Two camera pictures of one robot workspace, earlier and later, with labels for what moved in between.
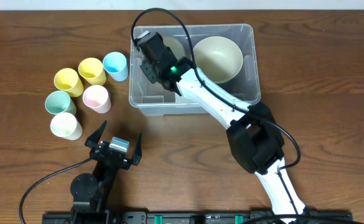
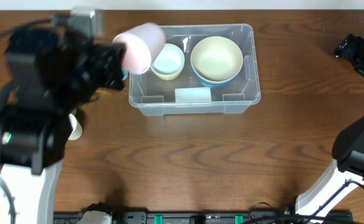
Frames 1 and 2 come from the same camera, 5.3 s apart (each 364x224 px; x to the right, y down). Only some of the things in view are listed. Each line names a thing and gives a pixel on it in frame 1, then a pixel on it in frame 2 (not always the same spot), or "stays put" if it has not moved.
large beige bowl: [218, 58] stays put
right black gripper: [149, 72] -> [346, 48]
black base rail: [97, 216] stays put
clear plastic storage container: [224, 54] stays put
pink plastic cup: [96, 98] -> [140, 44]
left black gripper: [106, 155] -> [114, 66]
